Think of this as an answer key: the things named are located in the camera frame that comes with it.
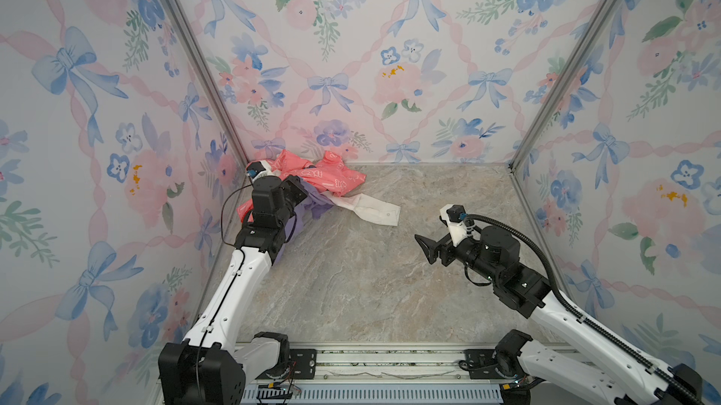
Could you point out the pink patterned garment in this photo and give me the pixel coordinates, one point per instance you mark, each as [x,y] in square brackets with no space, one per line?
[330,174]

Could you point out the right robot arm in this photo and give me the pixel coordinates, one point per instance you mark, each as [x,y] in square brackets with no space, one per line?
[615,373]

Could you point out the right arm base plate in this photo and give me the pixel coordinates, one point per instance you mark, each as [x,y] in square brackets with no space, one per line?
[480,364]

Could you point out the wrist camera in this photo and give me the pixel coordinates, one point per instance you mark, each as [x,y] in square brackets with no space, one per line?
[457,219]
[259,169]

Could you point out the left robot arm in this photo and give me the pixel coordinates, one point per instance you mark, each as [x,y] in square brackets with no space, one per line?
[206,367]

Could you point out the aluminium corner post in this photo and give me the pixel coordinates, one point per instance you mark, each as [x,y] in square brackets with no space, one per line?
[586,43]
[192,49]

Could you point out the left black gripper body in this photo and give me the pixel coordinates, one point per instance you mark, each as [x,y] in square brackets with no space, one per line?
[293,196]

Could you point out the purple printed t-shirt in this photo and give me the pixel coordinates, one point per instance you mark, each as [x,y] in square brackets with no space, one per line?
[312,208]

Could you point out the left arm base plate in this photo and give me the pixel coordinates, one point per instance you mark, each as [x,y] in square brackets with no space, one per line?
[296,364]

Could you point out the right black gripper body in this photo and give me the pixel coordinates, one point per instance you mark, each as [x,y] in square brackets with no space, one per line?
[468,253]

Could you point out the left aluminium corner post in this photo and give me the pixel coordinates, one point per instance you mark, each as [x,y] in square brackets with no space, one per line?
[192,49]

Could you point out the right aluminium corner post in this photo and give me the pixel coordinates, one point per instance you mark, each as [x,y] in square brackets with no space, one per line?
[586,43]

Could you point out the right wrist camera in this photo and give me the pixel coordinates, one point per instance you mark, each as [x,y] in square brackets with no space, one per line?
[457,219]

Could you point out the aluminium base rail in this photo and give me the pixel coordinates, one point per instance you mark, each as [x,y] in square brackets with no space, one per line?
[404,374]

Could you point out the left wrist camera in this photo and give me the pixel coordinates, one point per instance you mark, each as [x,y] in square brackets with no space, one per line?
[259,169]

